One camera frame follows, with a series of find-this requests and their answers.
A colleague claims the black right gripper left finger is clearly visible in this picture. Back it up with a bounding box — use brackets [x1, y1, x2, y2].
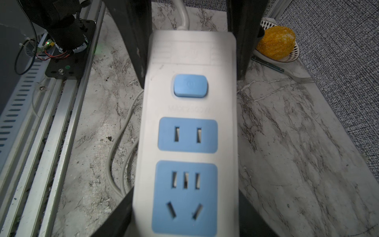
[104, 0, 153, 88]

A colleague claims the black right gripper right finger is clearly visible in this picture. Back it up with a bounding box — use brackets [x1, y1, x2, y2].
[226, 0, 268, 81]

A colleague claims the white power cord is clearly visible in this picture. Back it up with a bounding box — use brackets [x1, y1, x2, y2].
[106, 0, 190, 198]

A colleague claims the white blue power strip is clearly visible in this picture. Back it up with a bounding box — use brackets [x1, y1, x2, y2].
[128, 30, 239, 237]

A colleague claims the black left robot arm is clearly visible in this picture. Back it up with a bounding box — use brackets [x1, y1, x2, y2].
[18, 0, 91, 53]

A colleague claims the white patterned bowl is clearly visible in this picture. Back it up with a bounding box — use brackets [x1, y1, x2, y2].
[253, 20, 300, 64]

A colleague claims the yellow mesh sponge ball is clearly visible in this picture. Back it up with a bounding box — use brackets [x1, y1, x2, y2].
[256, 26, 296, 60]

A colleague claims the silver fork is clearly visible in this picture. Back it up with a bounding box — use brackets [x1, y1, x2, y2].
[251, 56, 314, 84]

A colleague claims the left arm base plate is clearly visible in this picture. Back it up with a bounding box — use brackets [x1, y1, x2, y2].
[45, 16, 96, 80]

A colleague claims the grey slotted cable duct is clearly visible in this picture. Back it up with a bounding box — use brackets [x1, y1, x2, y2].
[0, 53, 48, 172]

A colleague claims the aluminium rail frame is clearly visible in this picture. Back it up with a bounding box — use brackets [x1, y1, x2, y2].
[1, 1, 106, 237]

